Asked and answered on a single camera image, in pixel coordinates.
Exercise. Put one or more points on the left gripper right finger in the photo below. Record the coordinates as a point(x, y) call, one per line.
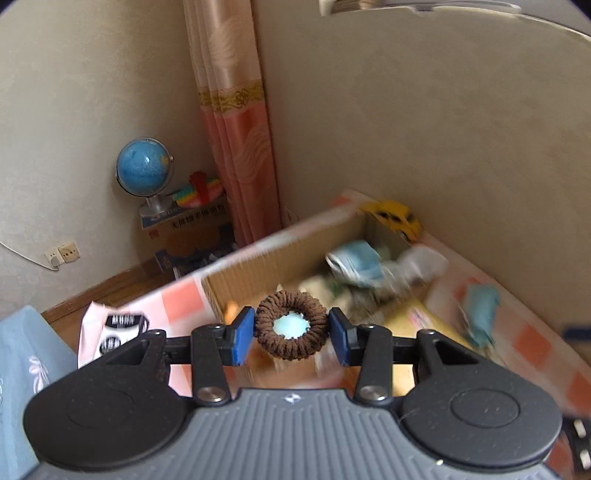
point(375, 350)

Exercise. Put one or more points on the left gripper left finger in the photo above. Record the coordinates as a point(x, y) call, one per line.
point(208, 350)

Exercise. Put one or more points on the brown hair scrunchie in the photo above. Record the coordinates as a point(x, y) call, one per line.
point(279, 305)

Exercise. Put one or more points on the blue face mask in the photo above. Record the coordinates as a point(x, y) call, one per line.
point(479, 307)

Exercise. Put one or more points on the checkered tablecloth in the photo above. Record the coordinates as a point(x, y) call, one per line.
point(522, 342)

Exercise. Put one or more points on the open cardboard box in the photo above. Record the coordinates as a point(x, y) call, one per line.
point(295, 260)

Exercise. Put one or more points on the blue mask in box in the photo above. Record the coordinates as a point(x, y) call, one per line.
point(356, 263)

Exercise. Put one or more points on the white cloth in box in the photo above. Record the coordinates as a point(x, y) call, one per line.
point(422, 263)

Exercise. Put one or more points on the black white carton box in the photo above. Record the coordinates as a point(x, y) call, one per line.
point(104, 329)

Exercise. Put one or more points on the cardboard box under globe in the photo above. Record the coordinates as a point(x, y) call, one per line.
point(183, 233)

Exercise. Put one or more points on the yellow toy car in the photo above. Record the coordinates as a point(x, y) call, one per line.
point(397, 217)

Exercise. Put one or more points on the rainbow pop toy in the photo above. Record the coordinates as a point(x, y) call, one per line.
point(200, 191)

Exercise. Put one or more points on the blue floral cloth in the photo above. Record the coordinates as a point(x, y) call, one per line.
point(32, 357)

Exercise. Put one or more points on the blue desk globe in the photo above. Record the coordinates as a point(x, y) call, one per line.
point(143, 169)

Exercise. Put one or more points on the pink patterned curtain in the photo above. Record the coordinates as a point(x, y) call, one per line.
point(225, 61)

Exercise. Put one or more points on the white wall socket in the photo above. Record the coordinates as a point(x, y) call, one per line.
point(62, 254)

